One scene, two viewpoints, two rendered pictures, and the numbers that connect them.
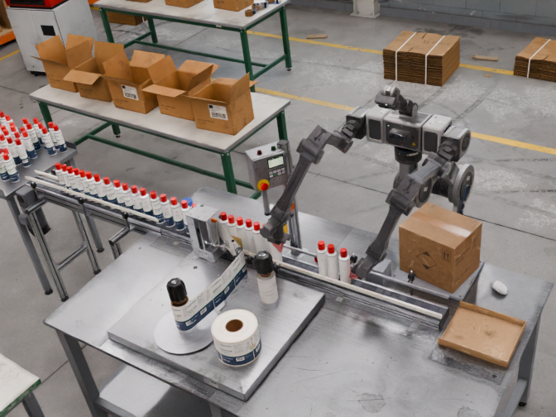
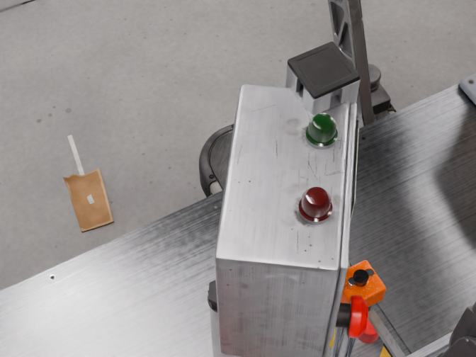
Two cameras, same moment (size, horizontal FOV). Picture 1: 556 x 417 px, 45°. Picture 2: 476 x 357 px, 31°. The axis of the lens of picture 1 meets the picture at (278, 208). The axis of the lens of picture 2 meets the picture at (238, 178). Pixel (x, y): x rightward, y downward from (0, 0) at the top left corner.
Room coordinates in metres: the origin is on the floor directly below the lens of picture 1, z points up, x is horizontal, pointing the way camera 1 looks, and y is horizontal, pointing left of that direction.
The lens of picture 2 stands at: (2.66, 0.39, 2.05)
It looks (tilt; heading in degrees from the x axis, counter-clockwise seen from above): 57 degrees down; 295
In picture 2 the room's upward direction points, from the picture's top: 1 degrees counter-clockwise
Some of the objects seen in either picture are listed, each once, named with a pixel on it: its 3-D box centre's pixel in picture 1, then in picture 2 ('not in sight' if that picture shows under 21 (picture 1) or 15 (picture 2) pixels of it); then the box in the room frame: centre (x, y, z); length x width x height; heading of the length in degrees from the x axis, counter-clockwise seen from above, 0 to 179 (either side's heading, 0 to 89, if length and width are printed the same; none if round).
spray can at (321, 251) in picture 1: (323, 259); not in sight; (2.52, -0.18, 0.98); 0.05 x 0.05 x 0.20
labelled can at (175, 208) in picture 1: (177, 213); not in sight; (3.09, 0.55, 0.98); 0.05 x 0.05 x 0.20
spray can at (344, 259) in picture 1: (344, 266); not in sight; (2.45, -0.27, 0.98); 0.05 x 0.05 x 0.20
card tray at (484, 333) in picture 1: (481, 332); not in sight; (2.04, -0.80, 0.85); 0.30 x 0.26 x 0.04; 52
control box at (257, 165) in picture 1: (267, 167); (286, 229); (2.78, 0.02, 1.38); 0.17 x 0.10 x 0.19; 107
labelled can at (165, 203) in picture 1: (166, 210); not in sight; (3.13, 0.61, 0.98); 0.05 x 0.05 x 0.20
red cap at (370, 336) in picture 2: not in sight; (368, 328); (2.71, -0.17, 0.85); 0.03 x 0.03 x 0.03
